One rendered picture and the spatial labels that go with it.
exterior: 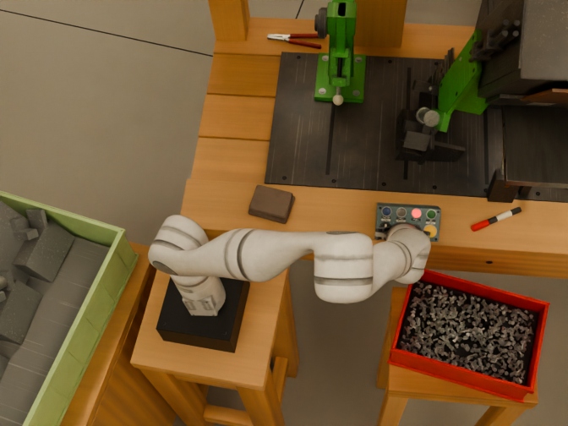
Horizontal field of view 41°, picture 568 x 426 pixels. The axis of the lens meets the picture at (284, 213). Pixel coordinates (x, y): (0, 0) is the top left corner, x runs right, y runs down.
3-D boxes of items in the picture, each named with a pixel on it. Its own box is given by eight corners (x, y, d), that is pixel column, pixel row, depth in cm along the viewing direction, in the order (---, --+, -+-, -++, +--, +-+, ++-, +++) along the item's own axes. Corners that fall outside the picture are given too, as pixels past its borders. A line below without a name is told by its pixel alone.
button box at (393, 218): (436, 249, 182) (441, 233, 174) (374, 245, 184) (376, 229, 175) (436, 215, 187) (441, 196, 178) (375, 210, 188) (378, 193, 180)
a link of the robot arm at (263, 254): (347, 232, 110) (232, 227, 128) (347, 297, 111) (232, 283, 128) (385, 231, 117) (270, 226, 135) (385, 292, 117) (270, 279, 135)
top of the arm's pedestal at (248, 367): (264, 391, 174) (263, 387, 171) (133, 368, 179) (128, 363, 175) (290, 266, 188) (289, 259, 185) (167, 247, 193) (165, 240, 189)
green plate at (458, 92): (471, 131, 175) (513, 79, 157) (438, 123, 174) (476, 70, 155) (471, 91, 180) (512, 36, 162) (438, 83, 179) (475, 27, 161)
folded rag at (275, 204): (296, 198, 187) (295, 192, 184) (286, 226, 183) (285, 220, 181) (258, 188, 189) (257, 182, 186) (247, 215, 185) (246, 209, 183)
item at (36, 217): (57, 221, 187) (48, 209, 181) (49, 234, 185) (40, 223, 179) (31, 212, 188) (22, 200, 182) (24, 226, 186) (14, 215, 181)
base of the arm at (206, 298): (224, 315, 169) (210, 287, 154) (183, 315, 170) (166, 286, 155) (227, 277, 173) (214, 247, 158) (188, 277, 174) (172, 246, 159)
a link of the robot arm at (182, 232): (164, 204, 146) (182, 242, 161) (140, 246, 142) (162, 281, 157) (206, 220, 143) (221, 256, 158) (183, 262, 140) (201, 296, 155)
